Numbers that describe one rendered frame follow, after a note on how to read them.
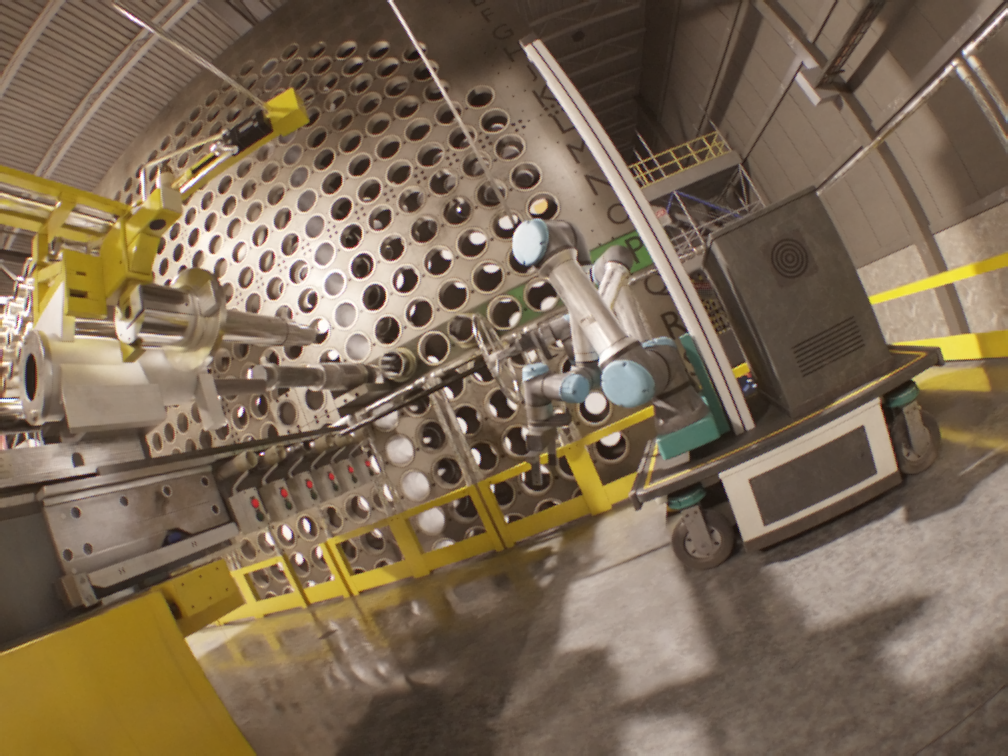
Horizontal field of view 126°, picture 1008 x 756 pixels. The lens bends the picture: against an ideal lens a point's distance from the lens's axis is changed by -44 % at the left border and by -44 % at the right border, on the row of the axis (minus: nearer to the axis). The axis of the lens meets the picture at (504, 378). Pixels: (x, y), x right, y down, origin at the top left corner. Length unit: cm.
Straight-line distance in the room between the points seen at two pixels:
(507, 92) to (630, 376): 313
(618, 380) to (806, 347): 51
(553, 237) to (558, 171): 231
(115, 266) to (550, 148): 288
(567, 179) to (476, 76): 126
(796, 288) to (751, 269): 13
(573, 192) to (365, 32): 279
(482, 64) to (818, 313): 345
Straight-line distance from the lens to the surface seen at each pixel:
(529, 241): 115
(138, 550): 155
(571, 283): 111
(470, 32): 443
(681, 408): 117
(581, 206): 332
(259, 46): 602
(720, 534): 133
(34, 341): 177
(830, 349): 127
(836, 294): 128
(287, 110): 187
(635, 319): 182
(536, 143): 357
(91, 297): 177
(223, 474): 178
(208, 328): 174
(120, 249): 177
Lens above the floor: 63
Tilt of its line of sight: 5 degrees up
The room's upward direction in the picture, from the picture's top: 24 degrees counter-clockwise
